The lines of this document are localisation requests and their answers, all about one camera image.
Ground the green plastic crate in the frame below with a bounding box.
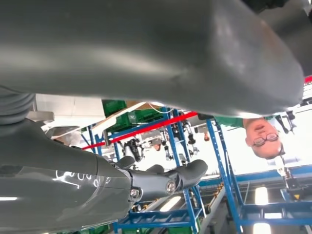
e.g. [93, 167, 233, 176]
[168, 226, 201, 234]
[107, 113, 133, 134]
[80, 224, 111, 234]
[101, 99, 128, 117]
[131, 108, 164, 125]

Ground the blue metal shelf rack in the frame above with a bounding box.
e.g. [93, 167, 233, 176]
[205, 117, 312, 234]
[80, 106, 209, 234]

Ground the ceiling light strip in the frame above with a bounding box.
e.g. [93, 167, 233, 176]
[159, 195, 183, 213]
[254, 186, 269, 206]

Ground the long red barrier belt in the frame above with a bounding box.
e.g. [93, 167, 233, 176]
[82, 74, 312, 152]

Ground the dark grey robot body shell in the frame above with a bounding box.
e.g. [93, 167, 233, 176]
[241, 0, 312, 77]

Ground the wide grey ceiling rail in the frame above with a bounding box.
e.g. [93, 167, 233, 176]
[199, 185, 227, 234]

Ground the white black humanoid robot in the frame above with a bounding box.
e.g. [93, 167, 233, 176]
[179, 120, 198, 156]
[122, 136, 144, 163]

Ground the yellow black ceiling hoist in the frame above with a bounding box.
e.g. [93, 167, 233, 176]
[283, 175, 304, 201]

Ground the shallow cardboard box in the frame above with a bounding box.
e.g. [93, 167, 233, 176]
[91, 101, 160, 137]

